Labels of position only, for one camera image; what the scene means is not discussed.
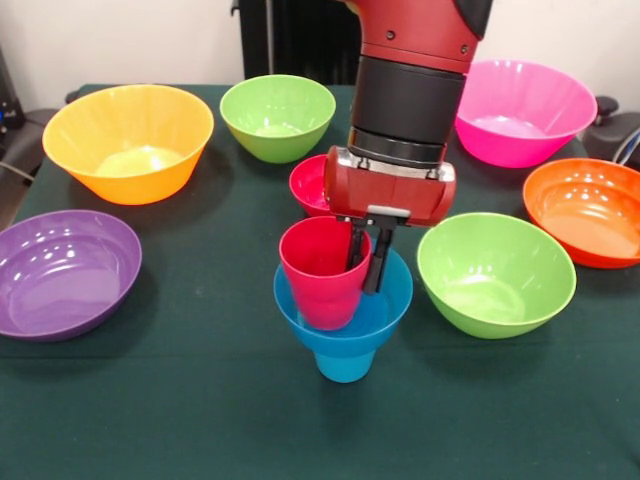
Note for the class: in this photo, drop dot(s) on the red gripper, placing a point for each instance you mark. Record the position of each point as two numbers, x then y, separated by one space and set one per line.
390 192

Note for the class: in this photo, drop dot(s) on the red cup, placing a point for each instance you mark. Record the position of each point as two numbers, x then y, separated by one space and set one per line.
320 295

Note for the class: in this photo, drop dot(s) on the red bowl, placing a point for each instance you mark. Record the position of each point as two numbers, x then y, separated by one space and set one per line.
307 185

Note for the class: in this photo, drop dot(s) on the blue bowl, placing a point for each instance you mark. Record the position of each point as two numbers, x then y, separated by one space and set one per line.
345 340

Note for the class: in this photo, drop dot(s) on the blue cup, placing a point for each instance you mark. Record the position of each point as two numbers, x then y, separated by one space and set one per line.
345 367

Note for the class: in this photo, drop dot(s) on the pink bowl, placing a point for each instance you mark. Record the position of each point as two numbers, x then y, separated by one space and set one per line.
530 100

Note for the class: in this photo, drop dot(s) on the purple bowl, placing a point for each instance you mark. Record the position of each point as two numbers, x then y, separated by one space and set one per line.
60 280

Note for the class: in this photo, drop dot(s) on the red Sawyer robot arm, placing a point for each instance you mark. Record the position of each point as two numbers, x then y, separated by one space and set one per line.
410 75

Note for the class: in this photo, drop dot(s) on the green bowl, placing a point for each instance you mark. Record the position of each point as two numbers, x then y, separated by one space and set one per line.
495 270
277 107

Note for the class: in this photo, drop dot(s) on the orange bowl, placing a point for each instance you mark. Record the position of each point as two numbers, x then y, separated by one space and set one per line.
585 205

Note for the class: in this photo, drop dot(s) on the dark green tablecloth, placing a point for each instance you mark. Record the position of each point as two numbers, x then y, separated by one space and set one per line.
200 425

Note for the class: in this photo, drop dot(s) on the black office chair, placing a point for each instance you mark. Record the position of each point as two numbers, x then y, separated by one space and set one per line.
30 135
612 135

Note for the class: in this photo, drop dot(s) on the yellow bowl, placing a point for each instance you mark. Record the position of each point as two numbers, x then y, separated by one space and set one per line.
125 120

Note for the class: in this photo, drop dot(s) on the black computer box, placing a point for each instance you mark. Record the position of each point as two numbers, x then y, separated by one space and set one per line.
10 100

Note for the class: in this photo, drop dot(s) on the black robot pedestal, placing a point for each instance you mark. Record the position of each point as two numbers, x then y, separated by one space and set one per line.
300 40

